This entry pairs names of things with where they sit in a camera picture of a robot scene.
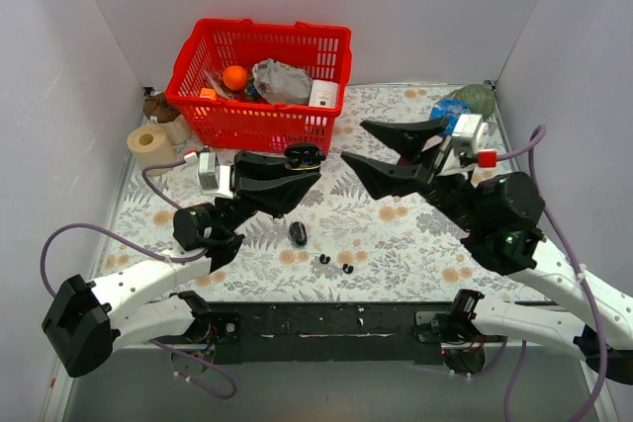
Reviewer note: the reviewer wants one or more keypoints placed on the beige paper roll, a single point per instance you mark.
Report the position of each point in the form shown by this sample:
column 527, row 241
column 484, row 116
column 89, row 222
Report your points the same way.
column 150, row 146

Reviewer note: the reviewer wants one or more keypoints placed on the blue-lidded white container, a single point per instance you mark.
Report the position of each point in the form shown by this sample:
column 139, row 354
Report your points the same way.
column 450, row 109

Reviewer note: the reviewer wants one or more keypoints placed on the white small box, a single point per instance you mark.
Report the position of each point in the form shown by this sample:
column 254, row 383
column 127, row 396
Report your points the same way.
column 324, row 94

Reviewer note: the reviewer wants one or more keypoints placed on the crumpled grey plastic bag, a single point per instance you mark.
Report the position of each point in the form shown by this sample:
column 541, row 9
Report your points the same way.
column 280, row 83

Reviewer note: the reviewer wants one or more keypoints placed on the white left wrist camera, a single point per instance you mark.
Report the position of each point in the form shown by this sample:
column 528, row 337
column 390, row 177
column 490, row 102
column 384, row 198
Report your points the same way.
column 214, row 180

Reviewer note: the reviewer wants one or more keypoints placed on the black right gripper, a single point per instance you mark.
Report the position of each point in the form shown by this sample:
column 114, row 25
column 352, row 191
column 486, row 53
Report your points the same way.
column 430, row 171

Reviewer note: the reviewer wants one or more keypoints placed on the clear snack packet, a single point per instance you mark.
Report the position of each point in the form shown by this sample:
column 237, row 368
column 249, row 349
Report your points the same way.
column 214, row 80

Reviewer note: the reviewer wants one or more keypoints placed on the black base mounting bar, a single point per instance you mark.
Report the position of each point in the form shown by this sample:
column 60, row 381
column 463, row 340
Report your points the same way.
column 310, row 332

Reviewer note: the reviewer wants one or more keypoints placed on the plastic-wrapped black earbud case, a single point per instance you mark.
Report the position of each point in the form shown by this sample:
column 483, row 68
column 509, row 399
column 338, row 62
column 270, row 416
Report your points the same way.
column 298, row 233

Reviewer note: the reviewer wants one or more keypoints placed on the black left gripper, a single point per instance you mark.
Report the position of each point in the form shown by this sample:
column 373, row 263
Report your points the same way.
column 237, row 180

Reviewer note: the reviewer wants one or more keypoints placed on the orange fruit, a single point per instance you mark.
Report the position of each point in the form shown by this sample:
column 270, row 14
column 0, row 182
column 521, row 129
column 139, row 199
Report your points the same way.
column 235, row 77

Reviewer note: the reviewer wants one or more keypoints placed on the orange small box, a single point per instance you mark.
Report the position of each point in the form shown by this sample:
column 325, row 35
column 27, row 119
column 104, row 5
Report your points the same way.
column 208, row 93

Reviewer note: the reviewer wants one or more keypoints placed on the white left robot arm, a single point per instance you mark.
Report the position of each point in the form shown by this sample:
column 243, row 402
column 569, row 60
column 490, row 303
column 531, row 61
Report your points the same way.
column 90, row 320

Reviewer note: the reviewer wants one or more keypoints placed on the red plastic shopping basket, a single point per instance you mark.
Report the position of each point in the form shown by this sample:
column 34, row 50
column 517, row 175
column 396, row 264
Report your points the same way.
column 215, row 44

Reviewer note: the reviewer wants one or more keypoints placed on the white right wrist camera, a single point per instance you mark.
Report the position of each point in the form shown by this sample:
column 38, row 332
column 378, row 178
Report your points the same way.
column 464, row 149

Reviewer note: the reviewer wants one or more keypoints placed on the floral patterned table mat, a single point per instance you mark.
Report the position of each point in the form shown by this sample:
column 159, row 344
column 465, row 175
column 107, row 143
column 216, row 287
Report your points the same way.
column 402, row 249

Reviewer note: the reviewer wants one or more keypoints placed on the glossy black earbud charging case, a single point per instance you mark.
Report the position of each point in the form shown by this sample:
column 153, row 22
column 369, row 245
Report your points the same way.
column 303, row 156

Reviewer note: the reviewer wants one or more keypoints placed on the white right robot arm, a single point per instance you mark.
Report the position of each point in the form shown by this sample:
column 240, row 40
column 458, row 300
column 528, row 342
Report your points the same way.
column 592, row 320

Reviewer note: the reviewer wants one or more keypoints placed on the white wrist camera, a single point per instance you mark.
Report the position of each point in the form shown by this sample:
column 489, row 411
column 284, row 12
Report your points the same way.
column 214, row 180
column 464, row 149

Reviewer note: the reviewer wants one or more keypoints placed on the green avocado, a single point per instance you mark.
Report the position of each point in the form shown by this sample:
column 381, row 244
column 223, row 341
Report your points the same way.
column 480, row 99

